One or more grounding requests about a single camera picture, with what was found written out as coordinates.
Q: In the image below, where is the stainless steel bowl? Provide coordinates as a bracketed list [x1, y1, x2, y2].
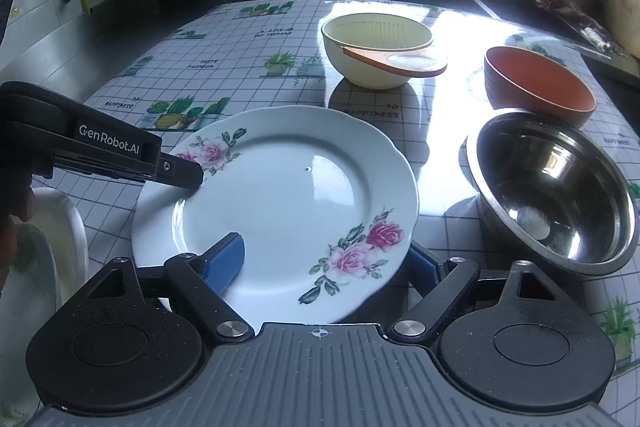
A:
[465, 108, 639, 277]

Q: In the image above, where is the white rose-patterned plate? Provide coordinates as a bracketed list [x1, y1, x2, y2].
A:
[131, 105, 419, 327]

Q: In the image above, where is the orange plastic bowl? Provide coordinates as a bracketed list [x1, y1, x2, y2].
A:
[484, 46, 598, 128]

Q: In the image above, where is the left hand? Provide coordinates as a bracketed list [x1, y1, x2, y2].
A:
[0, 187, 35, 288]

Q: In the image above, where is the plant-patterned grid table mat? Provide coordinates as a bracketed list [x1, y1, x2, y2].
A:
[29, 0, 640, 417]

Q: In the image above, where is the cream strainer bowl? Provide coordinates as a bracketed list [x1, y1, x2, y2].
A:
[321, 13, 434, 91]

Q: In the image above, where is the orange strainer base bowl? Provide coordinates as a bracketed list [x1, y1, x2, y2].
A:
[343, 46, 448, 78]

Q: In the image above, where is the dark rag by sink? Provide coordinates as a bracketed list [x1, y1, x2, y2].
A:
[535, 0, 627, 56]

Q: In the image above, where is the round wooden cutting board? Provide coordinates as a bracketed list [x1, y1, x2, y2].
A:
[603, 0, 640, 58]

